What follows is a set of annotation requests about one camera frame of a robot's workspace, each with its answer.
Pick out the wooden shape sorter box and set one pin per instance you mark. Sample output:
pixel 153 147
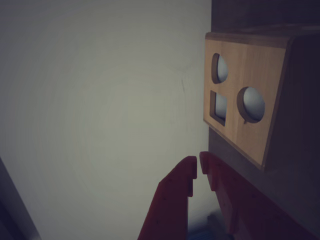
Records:
pixel 252 70

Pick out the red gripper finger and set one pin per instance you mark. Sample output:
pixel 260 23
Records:
pixel 170 210
pixel 250 215

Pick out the dark grey panel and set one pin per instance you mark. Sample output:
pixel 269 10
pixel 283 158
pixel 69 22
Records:
pixel 12 212

